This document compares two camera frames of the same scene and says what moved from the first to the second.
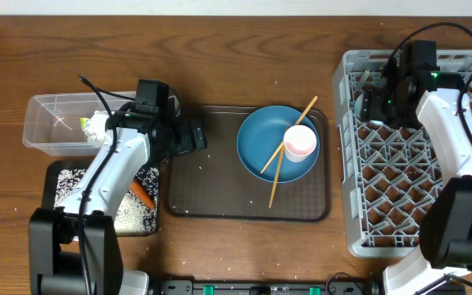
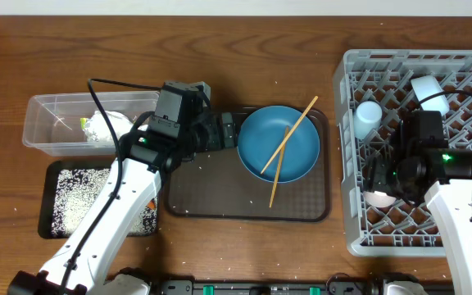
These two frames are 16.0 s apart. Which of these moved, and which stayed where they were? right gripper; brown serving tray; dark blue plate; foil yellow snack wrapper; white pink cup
Moved: white pink cup; right gripper
Stayed: foil yellow snack wrapper; brown serving tray; dark blue plate
